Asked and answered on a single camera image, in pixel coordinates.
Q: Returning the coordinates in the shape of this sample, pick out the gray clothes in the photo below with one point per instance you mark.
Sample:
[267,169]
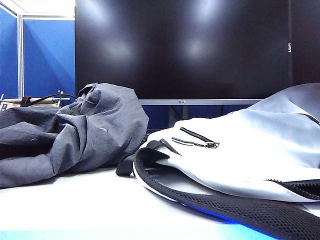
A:
[100,130]

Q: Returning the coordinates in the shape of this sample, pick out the low blue desk divider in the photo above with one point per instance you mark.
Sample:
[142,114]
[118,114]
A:
[155,117]

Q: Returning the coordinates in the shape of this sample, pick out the gray monitor stand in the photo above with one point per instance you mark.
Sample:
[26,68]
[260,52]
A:
[178,117]

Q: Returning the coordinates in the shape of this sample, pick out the large black monitor silver bezel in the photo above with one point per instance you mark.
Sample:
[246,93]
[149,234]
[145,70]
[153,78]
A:
[175,62]

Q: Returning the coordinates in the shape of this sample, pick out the wide blue partition panel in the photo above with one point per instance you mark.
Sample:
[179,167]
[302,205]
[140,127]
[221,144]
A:
[47,62]

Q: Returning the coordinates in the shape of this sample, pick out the desk calendar beige stand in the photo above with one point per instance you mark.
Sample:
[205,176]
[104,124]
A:
[15,101]

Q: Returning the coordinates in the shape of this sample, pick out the white card with characters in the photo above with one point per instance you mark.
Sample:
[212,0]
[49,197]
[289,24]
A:
[3,107]

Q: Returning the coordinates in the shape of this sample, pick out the narrow blue partition panel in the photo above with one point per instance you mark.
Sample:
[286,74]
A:
[7,50]

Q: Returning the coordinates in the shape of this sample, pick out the black monitor with white logo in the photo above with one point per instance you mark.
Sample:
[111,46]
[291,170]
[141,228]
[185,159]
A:
[307,37]

